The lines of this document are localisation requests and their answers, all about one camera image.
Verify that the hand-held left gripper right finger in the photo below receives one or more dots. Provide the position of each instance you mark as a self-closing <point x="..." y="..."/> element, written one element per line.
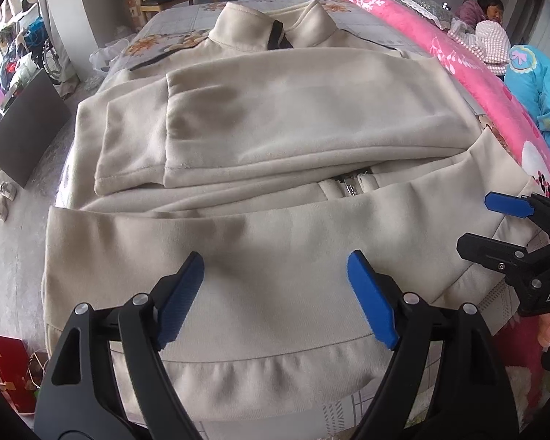
<point x="371" y="302"/>

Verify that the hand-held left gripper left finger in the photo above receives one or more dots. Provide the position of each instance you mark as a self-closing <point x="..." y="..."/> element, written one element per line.
<point x="183" y="298"/>

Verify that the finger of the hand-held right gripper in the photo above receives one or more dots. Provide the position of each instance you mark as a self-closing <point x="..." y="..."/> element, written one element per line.
<point x="508" y="205"/>
<point x="486" y="252"/>

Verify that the beige zip jacket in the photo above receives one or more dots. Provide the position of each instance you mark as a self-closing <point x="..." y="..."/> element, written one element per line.
<point x="279" y="123"/>

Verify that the person's right hand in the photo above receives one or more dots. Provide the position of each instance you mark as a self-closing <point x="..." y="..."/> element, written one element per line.
<point x="548" y="331"/>

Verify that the white fluffy blanket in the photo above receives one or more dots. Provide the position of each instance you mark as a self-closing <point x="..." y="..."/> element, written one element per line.
<point x="520" y="389"/>

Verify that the blue printed fleece blanket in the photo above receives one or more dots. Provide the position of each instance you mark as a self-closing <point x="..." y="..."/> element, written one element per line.
<point x="536" y="82"/>

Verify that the pink floral fleece blanket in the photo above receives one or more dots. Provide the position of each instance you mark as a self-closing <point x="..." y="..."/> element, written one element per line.
<point x="463" y="68"/>

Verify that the pink checked cloth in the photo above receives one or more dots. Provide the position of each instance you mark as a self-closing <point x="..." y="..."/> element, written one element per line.
<point x="490" y="43"/>

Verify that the red gift bag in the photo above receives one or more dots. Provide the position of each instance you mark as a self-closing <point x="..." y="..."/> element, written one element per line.
<point x="11" y="371"/>

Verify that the white fluffy slipper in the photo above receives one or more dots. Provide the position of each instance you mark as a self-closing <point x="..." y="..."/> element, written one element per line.
<point x="1" y="208"/>
<point x="9" y="190"/>

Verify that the grey lace-trimmed pillow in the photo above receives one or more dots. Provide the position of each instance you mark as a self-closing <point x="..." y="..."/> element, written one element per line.
<point x="412" y="2"/>

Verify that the dark grey board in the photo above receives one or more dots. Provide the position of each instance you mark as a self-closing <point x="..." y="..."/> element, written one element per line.
<point x="25" y="128"/>

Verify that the white plastic bag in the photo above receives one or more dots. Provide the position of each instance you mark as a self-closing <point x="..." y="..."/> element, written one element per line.
<point x="107" y="55"/>

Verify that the grey plaid floral bed sheet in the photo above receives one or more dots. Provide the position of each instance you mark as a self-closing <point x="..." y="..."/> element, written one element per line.
<point x="183" y="18"/>

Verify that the pile of colourful clutter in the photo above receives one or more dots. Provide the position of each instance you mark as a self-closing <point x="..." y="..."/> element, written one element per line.
<point x="20" y="55"/>

